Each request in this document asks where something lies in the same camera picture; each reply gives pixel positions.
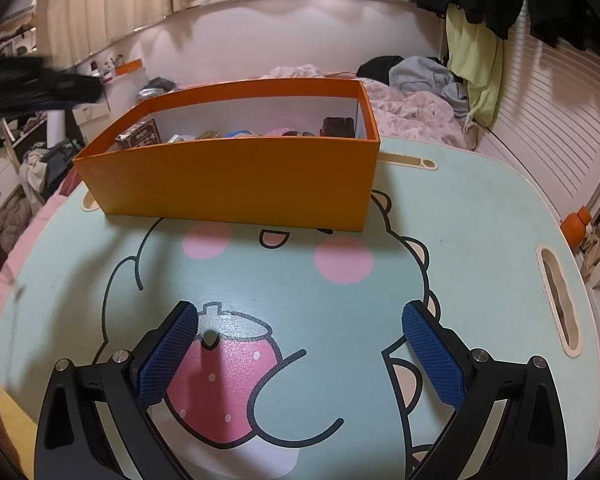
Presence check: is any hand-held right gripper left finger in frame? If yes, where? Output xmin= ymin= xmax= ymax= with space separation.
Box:
xmin=34 ymin=300 xmax=201 ymax=480

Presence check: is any grey hoodie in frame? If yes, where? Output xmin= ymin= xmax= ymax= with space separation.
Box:
xmin=389 ymin=55 xmax=470 ymax=113

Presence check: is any orange cardboard box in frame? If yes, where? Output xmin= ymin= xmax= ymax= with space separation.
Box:
xmin=72 ymin=78 xmax=381 ymax=233

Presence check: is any pile of clothes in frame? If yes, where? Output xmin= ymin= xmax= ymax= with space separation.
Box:
xmin=19 ymin=141 xmax=83 ymax=203

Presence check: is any orange bottle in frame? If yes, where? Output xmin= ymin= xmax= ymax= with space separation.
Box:
xmin=561 ymin=206 xmax=594 ymax=247

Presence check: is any brown card deck box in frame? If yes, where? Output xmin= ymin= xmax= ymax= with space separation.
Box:
xmin=116 ymin=119 xmax=161 ymax=151

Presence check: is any light green garment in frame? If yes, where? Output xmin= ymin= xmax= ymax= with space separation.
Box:
xmin=445 ymin=4 xmax=504 ymax=129

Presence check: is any dark red translucent case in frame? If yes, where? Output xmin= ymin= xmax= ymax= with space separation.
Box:
xmin=321 ymin=117 xmax=356 ymax=139

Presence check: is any white pole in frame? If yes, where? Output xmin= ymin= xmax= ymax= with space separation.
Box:
xmin=47 ymin=110 xmax=69 ymax=149

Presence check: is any black cloth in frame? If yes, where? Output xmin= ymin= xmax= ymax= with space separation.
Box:
xmin=356 ymin=55 xmax=406 ymax=83

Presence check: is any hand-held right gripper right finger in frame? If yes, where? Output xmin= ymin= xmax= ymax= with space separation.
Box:
xmin=401 ymin=300 xmax=568 ymax=480

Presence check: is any white louvred wardrobe door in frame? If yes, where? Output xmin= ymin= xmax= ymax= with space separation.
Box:
xmin=480 ymin=22 xmax=600 ymax=213

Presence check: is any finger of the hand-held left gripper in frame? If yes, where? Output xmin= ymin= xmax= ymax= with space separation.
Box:
xmin=0 ymin=56 xmax=102 ymax=111

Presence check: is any pink patterned blanket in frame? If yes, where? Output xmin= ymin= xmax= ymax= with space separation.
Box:
xmin=259 ymin=64 xmax=477 ymax=151

